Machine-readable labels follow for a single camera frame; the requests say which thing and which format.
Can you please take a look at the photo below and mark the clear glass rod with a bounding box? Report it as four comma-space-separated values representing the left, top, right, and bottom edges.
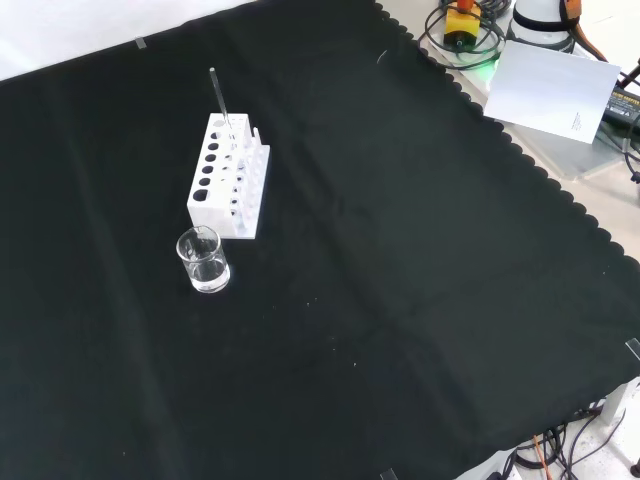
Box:
208, 67, 231, 129

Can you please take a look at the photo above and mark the white test tube rack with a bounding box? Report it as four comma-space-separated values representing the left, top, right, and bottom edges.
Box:
186, 112, 272, 242

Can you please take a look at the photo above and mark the black bench cloth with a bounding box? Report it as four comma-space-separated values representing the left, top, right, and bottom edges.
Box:
0, 0, 640, 480

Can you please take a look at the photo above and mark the small clear glass beaker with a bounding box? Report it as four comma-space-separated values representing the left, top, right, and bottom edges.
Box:
175, 226, 232, 294

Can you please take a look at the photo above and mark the yellow stop button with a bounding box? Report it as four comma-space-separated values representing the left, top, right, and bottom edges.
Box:
443, 0, 484, 46

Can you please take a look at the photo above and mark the pale board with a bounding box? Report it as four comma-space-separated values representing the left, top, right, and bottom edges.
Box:
483, 39, 623, 146

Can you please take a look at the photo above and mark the black power adapter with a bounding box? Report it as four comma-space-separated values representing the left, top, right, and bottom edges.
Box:
598, 78, 640, 135

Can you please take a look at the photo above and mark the black cable loop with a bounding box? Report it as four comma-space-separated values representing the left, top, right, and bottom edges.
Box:
418, 0, 507, 70

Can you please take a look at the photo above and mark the black floor cable bundle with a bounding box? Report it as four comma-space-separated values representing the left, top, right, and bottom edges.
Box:
492, 399, 640, 480

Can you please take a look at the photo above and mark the orange cable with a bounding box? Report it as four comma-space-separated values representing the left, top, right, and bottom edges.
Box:
559, 0, 610, 64

